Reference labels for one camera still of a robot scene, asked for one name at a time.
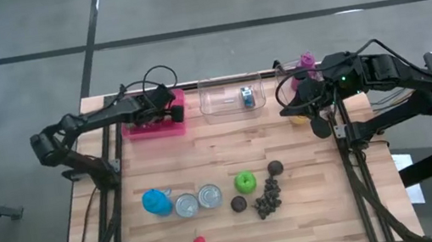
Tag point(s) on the dark purple toy plum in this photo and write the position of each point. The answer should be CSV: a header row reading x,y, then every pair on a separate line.
x,y
238,204

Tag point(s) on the black round toy fruit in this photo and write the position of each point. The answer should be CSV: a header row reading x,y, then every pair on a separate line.
x,y
275,168

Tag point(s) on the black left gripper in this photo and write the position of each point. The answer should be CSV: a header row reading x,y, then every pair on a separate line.
x,y
164,103

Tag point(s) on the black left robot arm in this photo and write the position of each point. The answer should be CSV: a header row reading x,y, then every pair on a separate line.
x,y
83,123

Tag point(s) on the purple squeeze bottle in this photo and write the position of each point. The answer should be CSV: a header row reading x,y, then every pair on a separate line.
x,y
305,65

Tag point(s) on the yellow squeeze bottle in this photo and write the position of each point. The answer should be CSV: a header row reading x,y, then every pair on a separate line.
x,y
298,120

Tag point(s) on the white paper sheet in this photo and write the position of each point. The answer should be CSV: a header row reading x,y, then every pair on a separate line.
x,y
409,178

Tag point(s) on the green toy apple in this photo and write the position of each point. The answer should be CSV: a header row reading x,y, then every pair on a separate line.
x,y
245,182

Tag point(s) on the small blue silver can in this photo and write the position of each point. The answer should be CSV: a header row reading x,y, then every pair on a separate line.
x,y
247,97

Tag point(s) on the black aluminium table frame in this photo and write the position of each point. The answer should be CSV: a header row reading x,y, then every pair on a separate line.
x,y
190,85

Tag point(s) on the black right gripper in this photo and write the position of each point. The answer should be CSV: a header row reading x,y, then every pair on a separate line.
x,y
311,96

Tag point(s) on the pink plastic bin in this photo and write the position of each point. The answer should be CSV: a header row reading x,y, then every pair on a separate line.
x,y
149,134

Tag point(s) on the clear plastic bin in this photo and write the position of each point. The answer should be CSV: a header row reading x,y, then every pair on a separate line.
x,y
222,107
285,85

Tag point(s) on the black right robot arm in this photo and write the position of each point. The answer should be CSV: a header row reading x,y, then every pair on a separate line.
x,y
398,76

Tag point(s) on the dark toy grape bunch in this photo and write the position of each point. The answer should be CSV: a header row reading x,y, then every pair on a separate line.
x,y
268,199

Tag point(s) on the blue squeeze bottle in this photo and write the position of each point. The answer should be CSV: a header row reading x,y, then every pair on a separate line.
x,y
156,202

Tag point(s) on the tuna can blue label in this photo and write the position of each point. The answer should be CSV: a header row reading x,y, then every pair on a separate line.
x,y
210,196
187,205

